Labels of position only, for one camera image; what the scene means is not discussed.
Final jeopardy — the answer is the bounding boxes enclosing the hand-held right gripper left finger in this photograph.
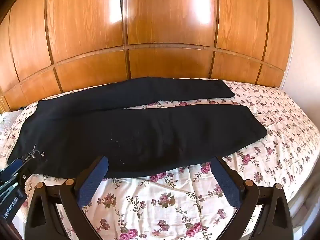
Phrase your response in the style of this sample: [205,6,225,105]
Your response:
[24,156,109,240]

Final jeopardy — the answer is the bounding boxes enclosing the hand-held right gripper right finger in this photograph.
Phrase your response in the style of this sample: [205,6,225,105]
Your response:
[210,156,293,240]

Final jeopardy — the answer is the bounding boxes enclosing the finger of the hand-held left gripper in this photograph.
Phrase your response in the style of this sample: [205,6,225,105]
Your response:
[0,158,33,183]

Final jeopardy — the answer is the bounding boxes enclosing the black pants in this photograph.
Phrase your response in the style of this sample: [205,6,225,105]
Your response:
[7,77,268,179]

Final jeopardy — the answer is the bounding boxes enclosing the floral bedspread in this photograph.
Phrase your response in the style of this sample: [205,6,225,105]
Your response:
[0,80,314,240]

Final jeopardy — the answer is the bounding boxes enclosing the wooden wardrobe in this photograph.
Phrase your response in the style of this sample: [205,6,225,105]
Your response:
[0,0,294,112]

